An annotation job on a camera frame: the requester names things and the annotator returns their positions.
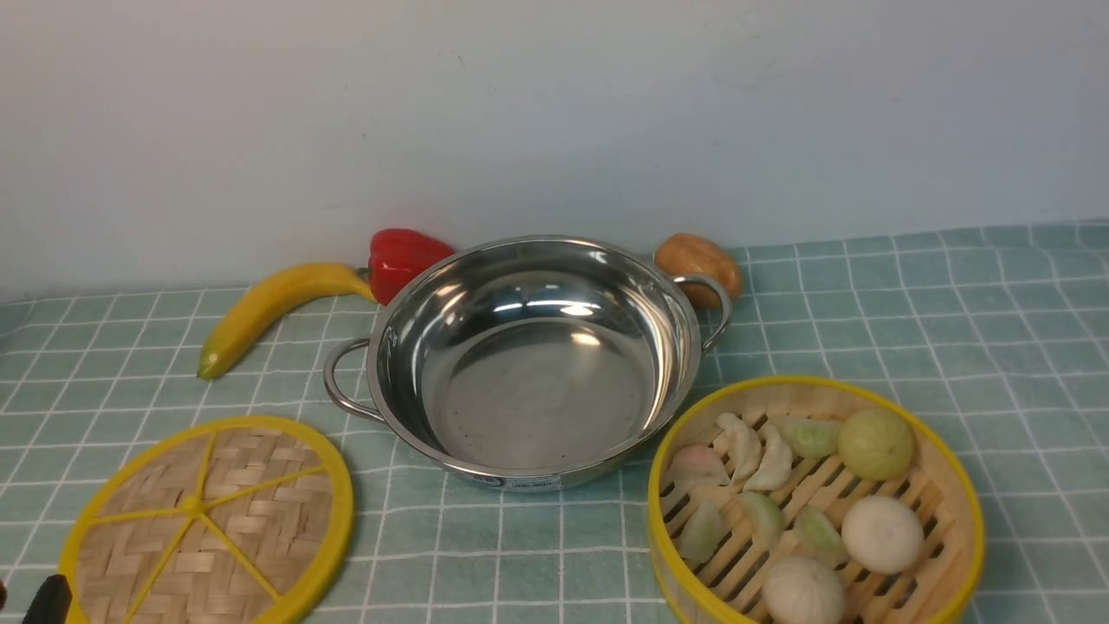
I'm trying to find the green dumpling middle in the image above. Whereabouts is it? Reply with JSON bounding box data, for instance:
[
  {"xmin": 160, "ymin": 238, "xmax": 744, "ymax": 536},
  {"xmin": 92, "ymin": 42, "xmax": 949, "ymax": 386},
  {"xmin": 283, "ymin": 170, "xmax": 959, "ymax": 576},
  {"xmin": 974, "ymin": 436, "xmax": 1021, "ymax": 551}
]
[{"xmin": 737, "ymin": 492, "xmax": 785, "ymax": 550}]

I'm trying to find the green dumpling lower left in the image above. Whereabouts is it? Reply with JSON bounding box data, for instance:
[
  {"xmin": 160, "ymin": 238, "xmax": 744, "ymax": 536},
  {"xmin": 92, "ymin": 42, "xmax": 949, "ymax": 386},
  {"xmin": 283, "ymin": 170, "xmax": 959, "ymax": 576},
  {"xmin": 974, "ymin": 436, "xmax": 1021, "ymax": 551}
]
[{"xmin": 676, "ymin": 500, "xmax": 729, "ymax": 567}]

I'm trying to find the brown potato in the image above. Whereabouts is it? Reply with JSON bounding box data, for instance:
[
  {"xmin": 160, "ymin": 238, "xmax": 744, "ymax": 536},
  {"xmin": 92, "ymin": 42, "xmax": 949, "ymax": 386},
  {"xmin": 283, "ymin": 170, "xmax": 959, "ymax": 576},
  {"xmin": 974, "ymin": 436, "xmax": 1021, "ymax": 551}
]
[{"xmin": 653, "ymin": 233, "xmax": 743, "ymax": 301}]

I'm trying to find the yellow banana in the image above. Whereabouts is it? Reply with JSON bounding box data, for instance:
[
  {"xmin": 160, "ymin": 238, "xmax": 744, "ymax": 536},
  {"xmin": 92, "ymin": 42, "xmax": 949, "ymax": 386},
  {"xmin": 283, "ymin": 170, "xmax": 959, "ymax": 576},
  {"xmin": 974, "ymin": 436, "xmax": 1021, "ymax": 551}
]
[{"xmin": 197, "ymin": 263, "xmax": 385, "ymax": 380}]

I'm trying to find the green round bun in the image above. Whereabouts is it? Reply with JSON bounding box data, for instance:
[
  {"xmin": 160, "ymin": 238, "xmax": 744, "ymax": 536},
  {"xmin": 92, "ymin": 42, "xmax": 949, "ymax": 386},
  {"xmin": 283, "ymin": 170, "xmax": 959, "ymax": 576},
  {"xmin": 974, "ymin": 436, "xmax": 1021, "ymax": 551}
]
[{"xmin": 837, "ymin": 408, "xmax": 916, "ymax": 481}]

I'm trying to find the white round bun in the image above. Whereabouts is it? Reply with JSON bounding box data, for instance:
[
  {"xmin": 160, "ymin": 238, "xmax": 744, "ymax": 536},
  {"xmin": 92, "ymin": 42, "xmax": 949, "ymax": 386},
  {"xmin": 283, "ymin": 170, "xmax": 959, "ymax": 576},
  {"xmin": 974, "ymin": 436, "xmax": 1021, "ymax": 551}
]
[
  {"xmin": 762, "ymin": 556, "xmax": 846, "ymax": 623},
  {"xmin": 840, "ymin": 495, "xmax": 925, "ymax": 575}
]

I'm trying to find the white round bun lower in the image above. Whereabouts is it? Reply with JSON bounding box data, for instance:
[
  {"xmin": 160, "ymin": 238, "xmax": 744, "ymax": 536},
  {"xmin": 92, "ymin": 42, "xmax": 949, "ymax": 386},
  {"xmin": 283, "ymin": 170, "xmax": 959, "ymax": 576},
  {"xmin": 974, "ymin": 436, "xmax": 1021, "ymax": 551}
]
[{"xmin": 762, "ymin": 556, "xmax": 846, "ymax": 623}]

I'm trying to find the green dumpling right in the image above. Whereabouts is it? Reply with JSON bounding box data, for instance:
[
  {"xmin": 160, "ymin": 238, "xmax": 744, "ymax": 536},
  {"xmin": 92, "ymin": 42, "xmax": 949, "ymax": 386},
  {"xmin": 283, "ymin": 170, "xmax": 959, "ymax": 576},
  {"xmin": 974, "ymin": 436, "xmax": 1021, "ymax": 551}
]
[{"xmin": 793, "ymin": 505, "xmax": 849, "ymax": 569}]

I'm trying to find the white round bun upper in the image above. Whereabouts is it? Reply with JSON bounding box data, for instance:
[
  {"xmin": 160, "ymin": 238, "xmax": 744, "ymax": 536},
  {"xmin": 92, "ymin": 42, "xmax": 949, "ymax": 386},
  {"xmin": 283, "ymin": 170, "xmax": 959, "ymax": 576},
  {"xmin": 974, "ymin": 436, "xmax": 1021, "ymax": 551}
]
[{"xmin": 840, "ymin": 495, "xmax": 925, "ymax": 575}]

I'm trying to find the white dumpling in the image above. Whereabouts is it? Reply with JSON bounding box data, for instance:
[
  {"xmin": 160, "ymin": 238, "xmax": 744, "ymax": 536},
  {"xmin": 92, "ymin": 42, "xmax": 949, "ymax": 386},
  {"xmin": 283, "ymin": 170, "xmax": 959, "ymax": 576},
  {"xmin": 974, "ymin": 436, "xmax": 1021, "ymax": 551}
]
[
  {"xmin": 743, "ymin": 422, "xmax": 794, "ymax": 492},
  {"xmin": 716, "ymin": 413, "xmax": 763, "ymax": 484}
]

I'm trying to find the stainless steel pot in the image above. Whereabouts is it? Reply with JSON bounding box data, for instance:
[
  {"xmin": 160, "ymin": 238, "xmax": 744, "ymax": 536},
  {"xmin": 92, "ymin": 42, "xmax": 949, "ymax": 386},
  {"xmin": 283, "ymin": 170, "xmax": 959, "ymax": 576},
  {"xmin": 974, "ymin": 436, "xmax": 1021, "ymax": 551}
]
[{"xmin": 322, "ymin": 236, "xmax": 733, "ymax": 493}]

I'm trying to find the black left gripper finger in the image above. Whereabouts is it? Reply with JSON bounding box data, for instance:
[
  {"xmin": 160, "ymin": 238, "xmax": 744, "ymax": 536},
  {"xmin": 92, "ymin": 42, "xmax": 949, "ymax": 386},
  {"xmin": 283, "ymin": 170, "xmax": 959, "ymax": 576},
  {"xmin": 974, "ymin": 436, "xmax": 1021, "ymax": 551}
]
[{"xmin": 23, "ymin": 574, "xmax": 73, "ymax": 624}]

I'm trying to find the white dumpling right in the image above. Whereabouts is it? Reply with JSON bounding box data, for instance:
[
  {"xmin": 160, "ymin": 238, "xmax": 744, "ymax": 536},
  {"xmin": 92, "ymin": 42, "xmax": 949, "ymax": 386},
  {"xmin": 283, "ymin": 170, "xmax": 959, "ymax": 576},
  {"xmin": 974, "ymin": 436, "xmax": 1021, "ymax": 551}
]
[{"xmin": 743, "ymin": 422, "xmax": 794, "ymax": 492}]

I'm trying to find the green dumpling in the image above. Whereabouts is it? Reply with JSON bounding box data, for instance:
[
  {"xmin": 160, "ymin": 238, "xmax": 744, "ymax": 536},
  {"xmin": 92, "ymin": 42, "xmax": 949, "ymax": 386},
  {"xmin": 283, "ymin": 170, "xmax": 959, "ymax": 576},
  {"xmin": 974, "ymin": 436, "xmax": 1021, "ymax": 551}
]
[
  {"xmin": 676, "ymin": 500, "xmax": 729, "ymax": 567},
  {"xmin": 737, "ymin": 492, "xmax": 785, "ymax": 550},
  {"xmin": 775, "ymin": 415, "xmax": 842, "ymax": 459},
  {"xmin": 793, "ymin": 505, "xmax": 849, "ymax": 569}
]

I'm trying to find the red bell pepper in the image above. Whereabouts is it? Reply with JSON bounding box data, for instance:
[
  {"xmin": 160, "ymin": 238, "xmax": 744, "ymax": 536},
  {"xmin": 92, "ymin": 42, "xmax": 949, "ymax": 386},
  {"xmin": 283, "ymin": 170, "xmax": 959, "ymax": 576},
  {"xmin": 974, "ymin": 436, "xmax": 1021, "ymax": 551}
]
[{"xmin": 367, "ymin": 228, "xmax": 455, "ymax": 307}]

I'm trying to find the pink dumpling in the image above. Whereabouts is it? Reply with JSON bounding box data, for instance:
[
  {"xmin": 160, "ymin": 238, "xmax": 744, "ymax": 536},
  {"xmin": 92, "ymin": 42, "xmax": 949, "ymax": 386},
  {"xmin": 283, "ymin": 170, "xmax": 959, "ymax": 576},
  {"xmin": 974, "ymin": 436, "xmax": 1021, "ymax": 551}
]
[{"xmin": 669, "ymin": 444, "xmax": 731, "ymax": 485}]

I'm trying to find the green checkered tablecloth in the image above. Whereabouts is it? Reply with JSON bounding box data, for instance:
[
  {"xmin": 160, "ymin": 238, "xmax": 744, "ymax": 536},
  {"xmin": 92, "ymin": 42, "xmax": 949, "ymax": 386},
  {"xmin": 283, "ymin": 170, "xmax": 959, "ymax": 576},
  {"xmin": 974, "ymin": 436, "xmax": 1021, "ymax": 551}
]
[{"xmin": 1, "ymin": 222, "xmax": 1108, "ymax": 623}]

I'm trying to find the white dumpling left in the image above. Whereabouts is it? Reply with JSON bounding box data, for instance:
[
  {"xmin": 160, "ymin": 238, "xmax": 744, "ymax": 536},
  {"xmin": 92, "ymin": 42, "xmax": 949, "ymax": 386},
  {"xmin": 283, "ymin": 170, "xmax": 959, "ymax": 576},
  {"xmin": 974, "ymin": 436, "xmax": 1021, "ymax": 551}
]
[{"xmin": 716, "ymin": 413, "xmax": 763, "ymax": 484}]

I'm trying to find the green dumpling top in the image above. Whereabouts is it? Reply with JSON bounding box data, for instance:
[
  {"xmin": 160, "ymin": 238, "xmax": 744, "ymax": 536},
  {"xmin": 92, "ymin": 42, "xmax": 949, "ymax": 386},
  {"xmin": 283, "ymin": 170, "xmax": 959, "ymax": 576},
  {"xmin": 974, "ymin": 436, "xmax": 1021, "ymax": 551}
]
[{"xmin": 775, "ymin": 415, "xmax": 842, "ymax": 459}]

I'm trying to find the woven bamboo steamer lid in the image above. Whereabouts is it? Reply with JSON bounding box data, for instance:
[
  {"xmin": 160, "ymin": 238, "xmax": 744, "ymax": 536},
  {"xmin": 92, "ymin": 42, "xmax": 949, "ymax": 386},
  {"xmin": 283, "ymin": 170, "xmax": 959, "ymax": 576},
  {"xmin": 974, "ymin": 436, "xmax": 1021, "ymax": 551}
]
[{"xmin": 58, "ymin": 415, "xmax": 355, "ymax": 623}]

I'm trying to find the bamboo steamer basket yellow rim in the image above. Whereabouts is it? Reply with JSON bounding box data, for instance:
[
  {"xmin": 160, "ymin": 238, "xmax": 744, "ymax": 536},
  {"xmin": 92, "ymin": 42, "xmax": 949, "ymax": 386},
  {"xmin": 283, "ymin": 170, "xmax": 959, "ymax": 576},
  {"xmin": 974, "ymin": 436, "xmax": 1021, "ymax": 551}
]
[{"xmin": 648, "ymin": 376, "xmax": 985, "ymax": 623}]

